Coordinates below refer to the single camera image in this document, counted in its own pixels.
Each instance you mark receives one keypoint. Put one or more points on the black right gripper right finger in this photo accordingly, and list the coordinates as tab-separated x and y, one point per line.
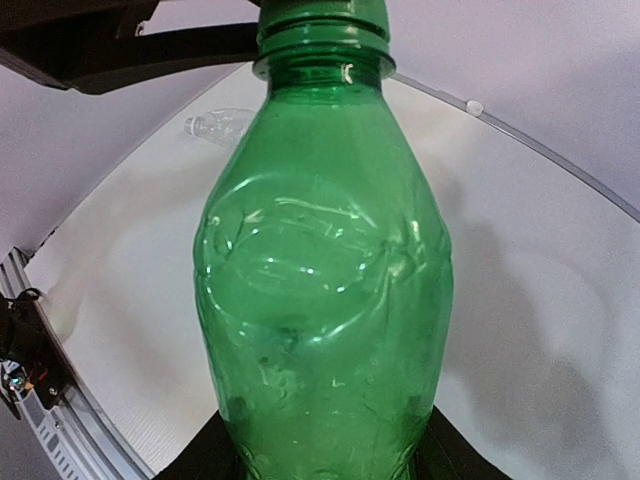
444	454

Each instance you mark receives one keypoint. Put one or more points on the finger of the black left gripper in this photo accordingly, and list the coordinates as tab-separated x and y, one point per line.
95	47

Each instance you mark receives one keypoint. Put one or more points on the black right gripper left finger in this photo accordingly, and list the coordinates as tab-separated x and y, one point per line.
209	455

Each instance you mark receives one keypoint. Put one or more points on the clear plastic bottle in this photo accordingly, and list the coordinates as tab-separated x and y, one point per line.
224	127

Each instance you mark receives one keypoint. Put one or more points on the green plastic bottle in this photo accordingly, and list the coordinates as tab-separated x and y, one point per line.
322	270

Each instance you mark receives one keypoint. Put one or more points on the green bottle cap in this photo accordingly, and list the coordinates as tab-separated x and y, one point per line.
372	15

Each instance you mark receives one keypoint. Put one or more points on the white blue bottle cap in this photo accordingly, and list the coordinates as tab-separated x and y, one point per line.
474	108

